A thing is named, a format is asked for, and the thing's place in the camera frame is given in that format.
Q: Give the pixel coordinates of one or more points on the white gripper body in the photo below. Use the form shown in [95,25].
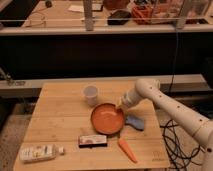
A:
[124,102]

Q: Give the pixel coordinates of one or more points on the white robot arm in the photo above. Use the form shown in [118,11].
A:
[196,125]

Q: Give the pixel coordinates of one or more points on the blue sponge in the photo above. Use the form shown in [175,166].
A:
[135,122]

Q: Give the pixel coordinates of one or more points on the translucent plastic cup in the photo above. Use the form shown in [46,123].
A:
[91,95]

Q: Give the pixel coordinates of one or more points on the orange toy carrot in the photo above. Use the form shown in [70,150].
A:
[127,150]

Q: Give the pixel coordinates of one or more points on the dark rectangular box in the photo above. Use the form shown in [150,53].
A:
[95,140]

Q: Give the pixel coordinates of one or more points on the black tray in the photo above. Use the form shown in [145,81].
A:
[119,17]

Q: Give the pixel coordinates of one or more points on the orange basket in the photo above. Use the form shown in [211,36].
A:
[141,14]

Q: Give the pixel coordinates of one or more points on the clear plastic bottle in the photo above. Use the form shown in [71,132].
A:
[40,153]

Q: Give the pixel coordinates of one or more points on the grey vertical post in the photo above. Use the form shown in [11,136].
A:
[180,22]
[88,14]

